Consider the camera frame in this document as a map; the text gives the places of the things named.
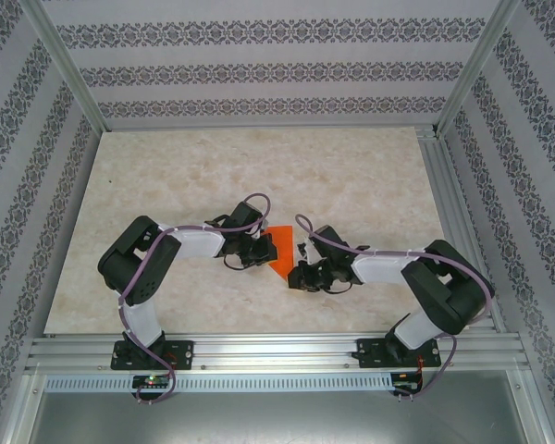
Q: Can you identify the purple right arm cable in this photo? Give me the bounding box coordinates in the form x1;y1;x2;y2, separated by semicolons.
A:
294;213;496;401

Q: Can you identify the long aluminium mounting rail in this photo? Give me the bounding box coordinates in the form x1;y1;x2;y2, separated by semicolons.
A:
25;330;536;374

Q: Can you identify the grey metal panel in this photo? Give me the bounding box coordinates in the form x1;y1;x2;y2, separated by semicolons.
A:
27;390;531;444

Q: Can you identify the aluminium frame post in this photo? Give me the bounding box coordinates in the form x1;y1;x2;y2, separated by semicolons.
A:
435;0;524;136
18;0;108;134

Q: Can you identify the thin black left gripper cable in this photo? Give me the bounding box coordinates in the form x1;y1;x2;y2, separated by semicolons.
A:
224;253;255;272

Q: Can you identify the right circuit board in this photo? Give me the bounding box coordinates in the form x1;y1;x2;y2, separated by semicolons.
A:
392;372;425;394

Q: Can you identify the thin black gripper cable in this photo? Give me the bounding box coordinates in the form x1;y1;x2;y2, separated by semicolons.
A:
323;279;357;295
224;253;255;272

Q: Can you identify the thin black right gripper cable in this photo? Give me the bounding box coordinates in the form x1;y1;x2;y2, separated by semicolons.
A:
323;279;357;295

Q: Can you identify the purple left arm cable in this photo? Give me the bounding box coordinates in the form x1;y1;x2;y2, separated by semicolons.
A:
117;192;273;407

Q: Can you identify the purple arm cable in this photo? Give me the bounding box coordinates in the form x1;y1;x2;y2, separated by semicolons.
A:
294;213;496;401
117;192;273;407

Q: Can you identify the aluminium side rail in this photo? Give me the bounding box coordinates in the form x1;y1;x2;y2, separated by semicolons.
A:
414;125;508;334

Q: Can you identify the circuit board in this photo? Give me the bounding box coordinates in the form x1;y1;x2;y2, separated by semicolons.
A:
132;375;171;389
392;372;425;394

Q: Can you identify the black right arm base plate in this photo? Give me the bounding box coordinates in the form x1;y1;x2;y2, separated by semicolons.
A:
356;337;443;370

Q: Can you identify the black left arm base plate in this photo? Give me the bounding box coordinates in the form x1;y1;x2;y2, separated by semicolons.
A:
110;339;195;372

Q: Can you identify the left circuit board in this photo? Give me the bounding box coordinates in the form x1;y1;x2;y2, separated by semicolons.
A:
132;375;171;389

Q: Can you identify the slotted grey cable duct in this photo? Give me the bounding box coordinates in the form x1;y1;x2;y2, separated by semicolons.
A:
43;373;395;394

